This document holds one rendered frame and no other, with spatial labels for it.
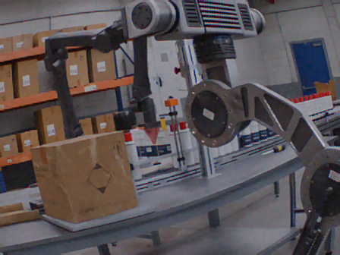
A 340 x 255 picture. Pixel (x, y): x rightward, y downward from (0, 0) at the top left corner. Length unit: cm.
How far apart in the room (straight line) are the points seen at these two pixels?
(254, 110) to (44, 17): 590
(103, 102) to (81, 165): 591
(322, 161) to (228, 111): 39
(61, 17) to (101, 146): 573
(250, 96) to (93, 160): 56
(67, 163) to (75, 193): 10
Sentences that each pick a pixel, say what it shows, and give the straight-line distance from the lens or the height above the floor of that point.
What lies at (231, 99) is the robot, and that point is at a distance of 139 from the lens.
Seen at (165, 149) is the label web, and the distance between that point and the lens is 254.
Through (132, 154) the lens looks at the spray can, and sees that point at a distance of 212.
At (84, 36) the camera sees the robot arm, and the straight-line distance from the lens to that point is 159.
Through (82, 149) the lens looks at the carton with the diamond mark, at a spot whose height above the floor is 109.
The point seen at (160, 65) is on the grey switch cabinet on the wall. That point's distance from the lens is 778.
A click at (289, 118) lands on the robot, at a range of 129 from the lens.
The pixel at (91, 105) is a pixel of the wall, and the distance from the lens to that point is 729.
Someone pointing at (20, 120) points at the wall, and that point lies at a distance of 657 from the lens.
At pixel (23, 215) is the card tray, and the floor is 85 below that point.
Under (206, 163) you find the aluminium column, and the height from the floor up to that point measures 90.
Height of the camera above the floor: 119
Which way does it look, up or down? 3 degrees down
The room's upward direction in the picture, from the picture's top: 10 degrees counter-clockwise
